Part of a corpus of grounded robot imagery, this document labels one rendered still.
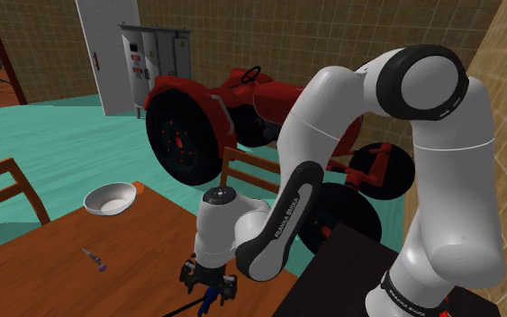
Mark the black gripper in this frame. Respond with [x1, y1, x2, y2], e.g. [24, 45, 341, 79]
[178, 258, 240, 307]

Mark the blue and black utensil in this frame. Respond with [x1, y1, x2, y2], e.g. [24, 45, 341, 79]
[161, 287, 218, 317]

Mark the brown wooden table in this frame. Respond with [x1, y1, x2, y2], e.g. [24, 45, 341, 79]
[0, 180, 301, 317]

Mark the brown wooden chair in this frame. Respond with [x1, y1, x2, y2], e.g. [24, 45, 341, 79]
[0, 157, 51, 227]
[219, 146, 283, 195]

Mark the red tractor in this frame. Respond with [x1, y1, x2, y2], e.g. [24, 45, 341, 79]
[142, 65, 417, 257]

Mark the white door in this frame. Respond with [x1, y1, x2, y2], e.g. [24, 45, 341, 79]
[74, 0, 142, 118]

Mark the grey electrical cabinet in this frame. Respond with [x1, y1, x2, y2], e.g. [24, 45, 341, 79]
[118, 23, 193, 120]

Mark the white bowl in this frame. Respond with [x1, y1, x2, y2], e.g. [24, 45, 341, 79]
[83, 182, 138, 217]

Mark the dark robot stand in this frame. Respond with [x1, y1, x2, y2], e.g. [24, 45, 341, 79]
[272, 221, 502, 317]

